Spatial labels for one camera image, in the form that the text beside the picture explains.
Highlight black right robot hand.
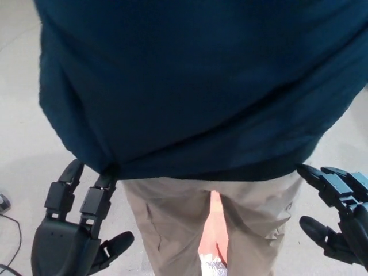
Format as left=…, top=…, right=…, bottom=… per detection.
left=296, top=163, right=368, bottom=267

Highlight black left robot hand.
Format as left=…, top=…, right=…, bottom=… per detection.
left=30, top=159, right=135, bottom=276

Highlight khaki trousers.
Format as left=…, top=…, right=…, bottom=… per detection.
left=122, top=169, right=305, bottom=276

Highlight orange square floor mat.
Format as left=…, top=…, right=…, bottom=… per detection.
left=200, top=191, right=231, bottom=259

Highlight thin black floor cable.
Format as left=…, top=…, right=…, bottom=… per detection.
left=0, top=214, right=22, bottom=271

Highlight navy blue coat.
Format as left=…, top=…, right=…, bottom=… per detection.
left=34, top=0, right=368, bottom=182

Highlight small grey floor device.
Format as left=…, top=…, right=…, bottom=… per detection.
left=0, top=194, right=12, bottom=215

